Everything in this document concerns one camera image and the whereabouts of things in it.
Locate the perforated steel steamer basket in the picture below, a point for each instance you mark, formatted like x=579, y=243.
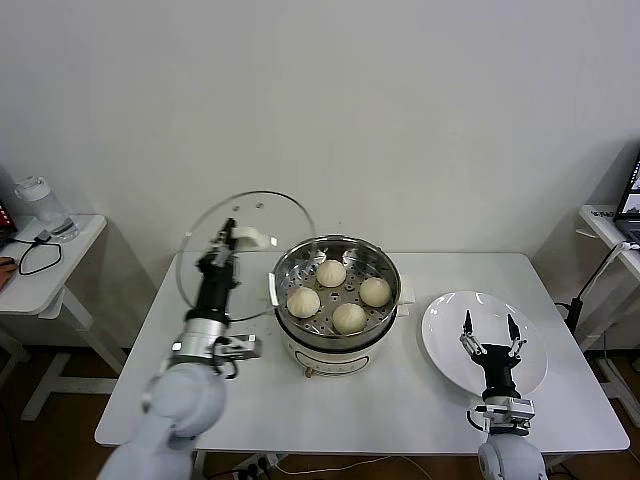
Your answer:
x=325, y=295

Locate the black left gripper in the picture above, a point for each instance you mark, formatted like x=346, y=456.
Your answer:
x=215, y=285

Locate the white round plate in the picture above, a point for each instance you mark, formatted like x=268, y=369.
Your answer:
x=440, y=325

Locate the person hand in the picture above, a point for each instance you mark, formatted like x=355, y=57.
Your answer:
x=5, y=267

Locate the laptop with red screen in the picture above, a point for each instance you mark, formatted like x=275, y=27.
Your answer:
x=4, y=220

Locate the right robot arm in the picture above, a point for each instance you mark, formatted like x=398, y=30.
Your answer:
x=510, y=460

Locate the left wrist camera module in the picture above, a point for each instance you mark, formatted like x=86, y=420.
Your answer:
x=245, y=346

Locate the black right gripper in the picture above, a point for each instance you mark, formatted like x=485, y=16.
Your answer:
x=497, y=367

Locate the white steamed baozi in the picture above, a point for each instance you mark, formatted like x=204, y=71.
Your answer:
x=331, y=274
x=375, y=291
x=348, y=318
x=303, y=302

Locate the round glass lid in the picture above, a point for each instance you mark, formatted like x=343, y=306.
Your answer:
x=250, y=234

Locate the clear water bottle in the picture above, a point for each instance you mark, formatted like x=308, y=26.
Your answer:
x=45, y=207

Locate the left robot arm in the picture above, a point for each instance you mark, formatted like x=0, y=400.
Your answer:
x=185, y=400

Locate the dark open laptop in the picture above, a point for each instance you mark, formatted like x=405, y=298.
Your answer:
x=631, y=200

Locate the white power strip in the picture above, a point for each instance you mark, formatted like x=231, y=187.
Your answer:
x=255, y=465

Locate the white side table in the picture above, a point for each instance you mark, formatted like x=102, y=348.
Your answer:
x=75, y=260
x=600, y=225

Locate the white electric cooker pot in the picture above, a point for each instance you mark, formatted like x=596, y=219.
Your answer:
x=330, y=362

